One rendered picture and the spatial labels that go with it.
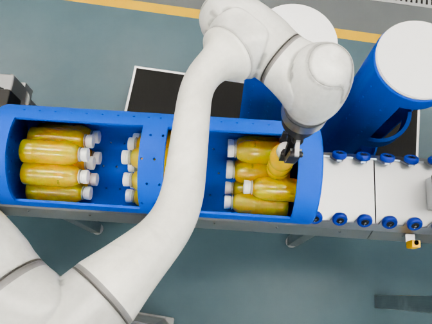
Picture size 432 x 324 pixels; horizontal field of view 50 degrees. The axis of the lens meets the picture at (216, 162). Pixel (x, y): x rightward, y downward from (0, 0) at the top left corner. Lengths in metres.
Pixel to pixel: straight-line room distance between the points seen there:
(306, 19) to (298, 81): 0.88
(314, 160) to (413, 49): 0.60
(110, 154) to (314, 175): 0.65
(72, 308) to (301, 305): 1.91
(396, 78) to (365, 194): 0.38
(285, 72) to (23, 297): 0.49
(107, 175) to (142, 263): 0.92
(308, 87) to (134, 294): 0.39
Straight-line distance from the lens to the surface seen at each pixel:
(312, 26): 1.59
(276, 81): 0.77
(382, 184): 1.56
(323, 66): 0.72
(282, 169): 1.17
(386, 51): 1.61
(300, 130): 0.87
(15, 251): 0.59
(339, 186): 1.52
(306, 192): 1.20
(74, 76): 2.74
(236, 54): 0.76
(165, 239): 0.60
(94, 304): 0.56
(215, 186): 1.43
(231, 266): 2.36
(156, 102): 2.42
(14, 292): 0.56
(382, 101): 1.64
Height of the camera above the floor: 2.36
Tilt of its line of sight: 74 degrees down
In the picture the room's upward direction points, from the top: straight up
